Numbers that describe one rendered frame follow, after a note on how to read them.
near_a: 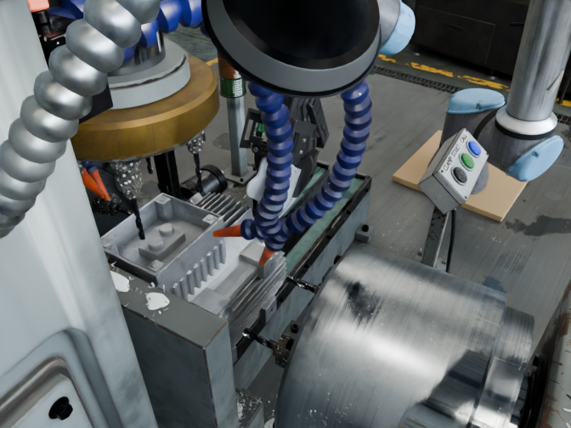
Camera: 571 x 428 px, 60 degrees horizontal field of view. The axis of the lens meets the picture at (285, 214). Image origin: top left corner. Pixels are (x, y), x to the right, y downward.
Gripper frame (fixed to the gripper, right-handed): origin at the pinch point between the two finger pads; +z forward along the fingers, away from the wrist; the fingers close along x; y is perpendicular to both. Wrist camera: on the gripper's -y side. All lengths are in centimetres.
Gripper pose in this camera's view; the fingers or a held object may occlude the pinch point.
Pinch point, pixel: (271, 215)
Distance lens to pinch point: 70.1
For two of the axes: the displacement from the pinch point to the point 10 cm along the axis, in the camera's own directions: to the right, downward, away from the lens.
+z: -2.5, 9.5, 1.9
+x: 8.7, 3.1, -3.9
